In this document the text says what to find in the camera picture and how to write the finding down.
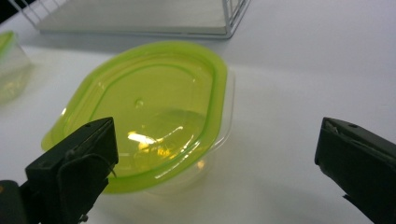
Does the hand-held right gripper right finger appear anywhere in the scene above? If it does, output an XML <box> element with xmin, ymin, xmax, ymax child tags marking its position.
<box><xmin>314</xmin><ymin>117</ymin><xmax>396</xmax><ymax>224</ymax></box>

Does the rectangular green-lidded clear container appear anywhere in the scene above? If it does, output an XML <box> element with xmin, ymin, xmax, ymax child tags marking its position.
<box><xmin>0</xmin><ymin>30</ymin><xmax>33</xmax><ymax>105</ymax></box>

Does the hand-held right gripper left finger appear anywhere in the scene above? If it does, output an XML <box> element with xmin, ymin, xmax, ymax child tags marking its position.
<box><xmin>20</xmin><ymin>117</ymin><xmax>120</xmax><ymax>224</ymax></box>

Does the white wire shelf rack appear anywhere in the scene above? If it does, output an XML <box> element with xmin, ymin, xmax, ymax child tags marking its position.
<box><xmin>7</xmin><ymin>0</ymin><xmax>252</xmax><ymax>40</ymax></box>

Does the round green-lidded clear container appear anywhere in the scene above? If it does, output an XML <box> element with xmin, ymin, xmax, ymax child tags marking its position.
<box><xmin>40</xmin><ymin>40</ymin><xmax>236</xmax><ymax>198</ymax></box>

